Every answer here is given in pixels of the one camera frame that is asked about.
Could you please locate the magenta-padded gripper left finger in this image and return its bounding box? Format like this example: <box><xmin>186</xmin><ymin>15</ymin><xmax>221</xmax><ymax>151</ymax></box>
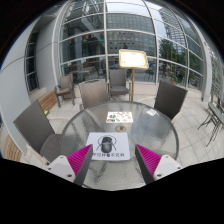
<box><xmin>45</xmin><ymin>143</ymin><xmax>94</xmax><ymax>187</ymax></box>

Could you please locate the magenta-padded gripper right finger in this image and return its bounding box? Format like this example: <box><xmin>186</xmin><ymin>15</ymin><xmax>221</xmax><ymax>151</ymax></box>
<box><xmin>134</xmin><ymin>143</ymin><xmax>183</xmax><ymax>186</ymax></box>

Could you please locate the black computer mouse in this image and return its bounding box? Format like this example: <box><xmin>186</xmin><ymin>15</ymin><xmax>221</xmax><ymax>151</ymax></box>
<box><xmin>99</xmin><ymin>135</ymin><xmax>114</xmax><ymax>154</ymax></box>

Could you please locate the white mouse pad black print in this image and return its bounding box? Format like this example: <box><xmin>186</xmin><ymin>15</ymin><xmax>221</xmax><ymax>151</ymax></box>
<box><xmin>85</xmin><ymin>132</ymin><xmax>131</xmax><ymax>162</ymax></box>

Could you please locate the white sheet with food pictures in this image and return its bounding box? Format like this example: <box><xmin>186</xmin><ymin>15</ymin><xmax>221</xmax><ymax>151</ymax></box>
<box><xmin>105</xmin><ymin>110</ymin><xmax>134</xmax><ymax>124</ymax></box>

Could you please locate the brown wicker chair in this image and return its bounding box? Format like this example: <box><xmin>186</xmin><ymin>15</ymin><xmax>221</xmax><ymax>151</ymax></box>
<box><xmin>13</xmin><ymin>99</ymin><xmax>63</xmax><ymax>164</ymax></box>
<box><xmin>153</xmin><ymin>79</ymin><xmax>189</xmax><ymax>121</ymax></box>
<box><xmin>107</xmin><ymin>68</ymin><xmax>132</xmax><ymax>101</ymax></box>
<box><xmin>78</xmin><ymin>78</ymin><xmax>111</xmax><ymax>111</ymax></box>
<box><xmin>53</xmin><ymin>72</ymin><xmax>76</xmax><ymax>108</ymax></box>

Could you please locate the wooden slat bench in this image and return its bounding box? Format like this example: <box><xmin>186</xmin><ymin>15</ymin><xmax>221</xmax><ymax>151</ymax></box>
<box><xmin>2</xmin><ymin>133</ymin><xmax>23</xmax><ymax>163</ymax></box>
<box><xmin>29</xmin><ymin>87</ymin><xmax>58</xmax><ymax>114</ymax></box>

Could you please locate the green metal garden furniture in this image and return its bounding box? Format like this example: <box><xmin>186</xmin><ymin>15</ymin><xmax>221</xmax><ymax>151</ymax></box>
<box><xmin>197</xmin><ymin>96</ymin><xmax>224</xmax><ymax>148</ymax></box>

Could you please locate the gold-framed menu stand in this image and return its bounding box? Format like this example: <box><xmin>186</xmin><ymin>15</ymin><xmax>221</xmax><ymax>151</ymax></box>
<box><xmin>118</xmin><ymin>48</ymin><xmax>150</xmax><ymax>102</ymax></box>

